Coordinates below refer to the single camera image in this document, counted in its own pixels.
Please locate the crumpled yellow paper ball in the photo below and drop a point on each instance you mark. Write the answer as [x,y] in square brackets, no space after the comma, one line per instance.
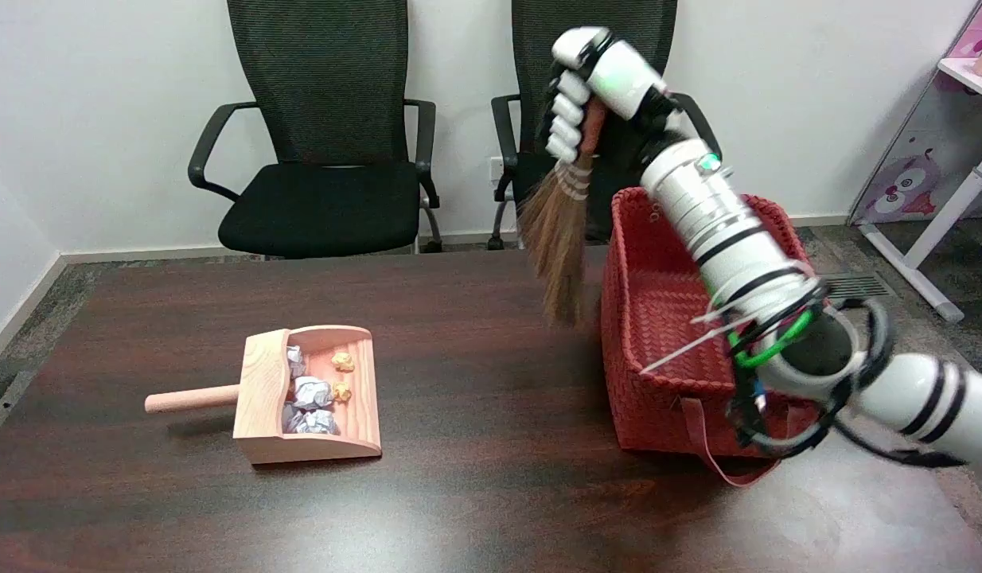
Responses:
[342,391]
[344,362]

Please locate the white wall outlet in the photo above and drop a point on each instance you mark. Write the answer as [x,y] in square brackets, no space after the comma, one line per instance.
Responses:
[497,169]

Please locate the large crumpled silver paper ball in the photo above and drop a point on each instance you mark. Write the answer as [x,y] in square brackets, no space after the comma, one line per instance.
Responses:
[309,422]

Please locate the black mesh office chair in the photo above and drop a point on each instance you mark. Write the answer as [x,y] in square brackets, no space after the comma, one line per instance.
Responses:
[539,48]
[324,199]

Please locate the pink cartoon kids shelf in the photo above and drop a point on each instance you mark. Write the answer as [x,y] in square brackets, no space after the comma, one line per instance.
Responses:
[921,151]

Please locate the small crumpled silver paper ball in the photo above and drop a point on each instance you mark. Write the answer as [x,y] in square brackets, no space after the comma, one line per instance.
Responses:
[296,362]

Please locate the white desk leg frame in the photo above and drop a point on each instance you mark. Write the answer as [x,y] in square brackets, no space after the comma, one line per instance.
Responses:
[948,219]

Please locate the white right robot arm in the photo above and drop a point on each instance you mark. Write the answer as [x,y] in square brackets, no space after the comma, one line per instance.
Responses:
[726,223]

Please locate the small straw hand broom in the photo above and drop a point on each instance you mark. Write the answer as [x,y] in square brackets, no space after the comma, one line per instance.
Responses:
[561,239]

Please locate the white zip tie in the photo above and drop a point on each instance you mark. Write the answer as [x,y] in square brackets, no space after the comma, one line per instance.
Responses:
[682,350]

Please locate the red woven basket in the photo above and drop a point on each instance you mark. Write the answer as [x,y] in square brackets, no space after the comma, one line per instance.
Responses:
[658,318]

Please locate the metal floor vent grille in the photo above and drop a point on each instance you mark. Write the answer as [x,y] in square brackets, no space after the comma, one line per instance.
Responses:
[855,286]

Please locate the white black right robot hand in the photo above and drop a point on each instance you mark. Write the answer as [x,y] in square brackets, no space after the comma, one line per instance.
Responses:
[622,76]

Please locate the wooden dustpan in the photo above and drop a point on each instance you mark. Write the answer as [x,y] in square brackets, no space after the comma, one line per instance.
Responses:
[260,398]

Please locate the medium crumpled silver paper ball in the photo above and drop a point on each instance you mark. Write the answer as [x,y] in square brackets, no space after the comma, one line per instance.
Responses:
[312,392]

